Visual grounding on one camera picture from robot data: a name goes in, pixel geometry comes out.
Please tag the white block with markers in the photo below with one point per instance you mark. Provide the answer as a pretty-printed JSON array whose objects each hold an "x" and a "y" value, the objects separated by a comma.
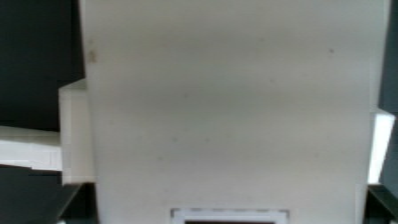
[{"x": 231, "y": 100}]

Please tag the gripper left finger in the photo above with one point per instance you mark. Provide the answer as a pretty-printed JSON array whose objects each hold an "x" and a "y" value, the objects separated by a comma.
[{"x": 79, "y": 210}]

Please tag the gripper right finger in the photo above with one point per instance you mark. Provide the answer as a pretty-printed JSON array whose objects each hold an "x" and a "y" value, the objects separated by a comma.
[{"x": 381, "y": 209}]

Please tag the white frame rail fence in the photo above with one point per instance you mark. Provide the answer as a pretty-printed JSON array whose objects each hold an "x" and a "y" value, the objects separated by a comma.
[{"x": 31, "y": 148}]

